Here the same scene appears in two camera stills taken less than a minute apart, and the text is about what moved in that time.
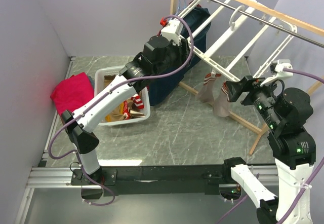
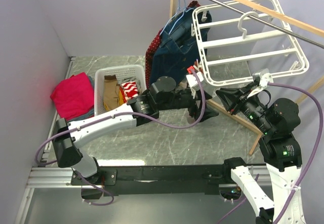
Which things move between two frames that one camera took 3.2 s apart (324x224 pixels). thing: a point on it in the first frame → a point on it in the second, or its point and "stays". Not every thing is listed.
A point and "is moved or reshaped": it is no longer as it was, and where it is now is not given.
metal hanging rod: (249, 14) stays
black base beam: (156, 180) stays
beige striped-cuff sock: (206, 94) → (198, 66)
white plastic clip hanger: (205, 57) is moved or reshaped
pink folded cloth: (73, 92) stays
